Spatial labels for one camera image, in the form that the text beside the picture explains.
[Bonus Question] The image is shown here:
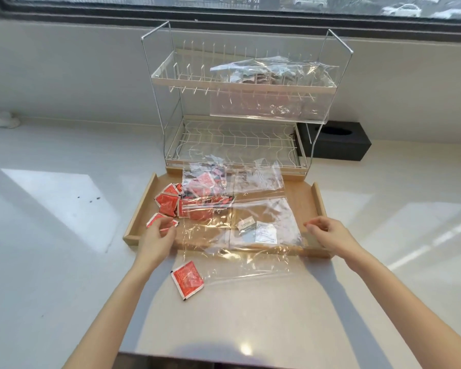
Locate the clear bag with white sachet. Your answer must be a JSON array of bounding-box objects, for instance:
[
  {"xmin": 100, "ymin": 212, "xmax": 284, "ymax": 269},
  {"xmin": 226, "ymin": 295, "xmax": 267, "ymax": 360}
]
[{"xmin": 230, "ymin": 197, "xmax": 305, "ymax": 251}]

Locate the wooden tray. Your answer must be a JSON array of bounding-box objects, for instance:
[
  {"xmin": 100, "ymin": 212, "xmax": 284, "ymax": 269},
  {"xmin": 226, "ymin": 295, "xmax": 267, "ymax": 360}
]
[{"xmin": 123, "ymin": 172, "xmax": 333, "ymax": 260}]

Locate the person's left hand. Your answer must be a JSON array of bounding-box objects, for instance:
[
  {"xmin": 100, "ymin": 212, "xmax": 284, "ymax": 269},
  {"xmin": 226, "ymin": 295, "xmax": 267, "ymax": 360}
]
[{"xmin": 134, "ymin": 218, "xmax": 180, "ymax": 270}]

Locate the person's left forearm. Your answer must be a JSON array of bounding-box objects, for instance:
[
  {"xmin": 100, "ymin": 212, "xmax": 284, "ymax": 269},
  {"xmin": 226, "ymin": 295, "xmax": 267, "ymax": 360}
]
[{"xmin": 61, "ymin": 261, "xmax": 156, "ymax": 369}]

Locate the clear bag with red packets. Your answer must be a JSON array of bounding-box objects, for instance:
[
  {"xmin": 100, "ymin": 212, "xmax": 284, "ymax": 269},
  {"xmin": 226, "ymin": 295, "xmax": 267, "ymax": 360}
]
[{"xmin": 181, "ymin": 163, "xmax": 236, "ymax": 220}]

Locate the white plug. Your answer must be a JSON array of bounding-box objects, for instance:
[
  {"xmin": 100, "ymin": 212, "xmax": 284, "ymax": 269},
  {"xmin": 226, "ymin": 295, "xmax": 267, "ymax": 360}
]
[{"xmin": 0, "ymin": 110, "xmax": 20, "ymax": 129}]

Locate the white sachet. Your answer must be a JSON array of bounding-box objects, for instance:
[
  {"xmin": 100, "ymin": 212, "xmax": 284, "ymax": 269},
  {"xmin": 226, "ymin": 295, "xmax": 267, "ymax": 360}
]
[{"xmin": 255, "ymin": 222, "xmax": 277, "ymax": 244}]

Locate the pile of red sauce packets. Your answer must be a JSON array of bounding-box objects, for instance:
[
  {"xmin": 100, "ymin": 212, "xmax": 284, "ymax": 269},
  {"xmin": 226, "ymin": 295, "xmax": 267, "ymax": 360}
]
[{"xmin": 154, "ymin": 173, "xmax": 235, "ymax": 221}]

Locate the clear bag with brown packets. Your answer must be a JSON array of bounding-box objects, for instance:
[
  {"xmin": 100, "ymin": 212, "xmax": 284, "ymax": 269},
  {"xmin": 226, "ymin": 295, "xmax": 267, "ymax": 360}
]
[{"xmin": 209, "ymin": 57, "xmax": 339, "ymax": 87}]

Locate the dark window frame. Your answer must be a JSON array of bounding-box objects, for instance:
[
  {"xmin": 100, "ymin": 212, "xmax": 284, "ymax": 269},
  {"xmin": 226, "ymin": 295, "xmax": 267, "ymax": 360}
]
[{"xmin": 0, "ymin": 0, "xmax": 461, "ymax": 43}]

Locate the empty clear plastic bag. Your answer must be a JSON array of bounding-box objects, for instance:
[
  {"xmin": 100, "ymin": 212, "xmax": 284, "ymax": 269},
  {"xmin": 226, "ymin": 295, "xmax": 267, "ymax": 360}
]
[
  {"xmin": 182, "ymin": 219, "xmax": 294, "ymax": 289},
  {"xmin": 209, "ymin": 90, "xmax": 330, "ymax": 124}
]

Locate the black tissue box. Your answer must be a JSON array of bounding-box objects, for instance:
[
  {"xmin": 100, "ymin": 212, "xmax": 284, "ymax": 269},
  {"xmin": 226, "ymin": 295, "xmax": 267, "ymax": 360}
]
[{"xmin": 296, "ymin": 121, "xmax": 372, "ymax": 162}]

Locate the single red sauce packet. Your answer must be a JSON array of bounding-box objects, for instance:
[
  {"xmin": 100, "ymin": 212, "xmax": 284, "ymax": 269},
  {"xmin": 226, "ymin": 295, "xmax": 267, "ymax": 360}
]
[
  {"xmin": 145, "ymin": 213, "xmax": 180, "ymax": 229},
  {"xmin": 171, "ymin": 260, "xmax": 205, "ymax": 301}
]

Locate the person's right hand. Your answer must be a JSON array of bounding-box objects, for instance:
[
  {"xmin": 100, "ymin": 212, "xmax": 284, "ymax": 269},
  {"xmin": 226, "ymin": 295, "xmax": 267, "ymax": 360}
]
[{"xmin": 303, "ymin": 217, "xmax": 363, "ymax": 265}]

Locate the white wire dish rack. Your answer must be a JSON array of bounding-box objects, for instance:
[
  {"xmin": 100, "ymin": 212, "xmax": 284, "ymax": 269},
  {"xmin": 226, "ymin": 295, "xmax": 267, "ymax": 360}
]
[{"xmin": 140, "ymin": 21, "xmax": 354, "ymax": 182}]

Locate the person's right forearm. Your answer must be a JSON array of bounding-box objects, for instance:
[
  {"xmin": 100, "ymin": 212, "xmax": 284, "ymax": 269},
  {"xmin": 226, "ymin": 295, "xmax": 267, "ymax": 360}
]
[{"xmin": 348, "ymin": 248, "xmax": 461, "ymax": 369}]

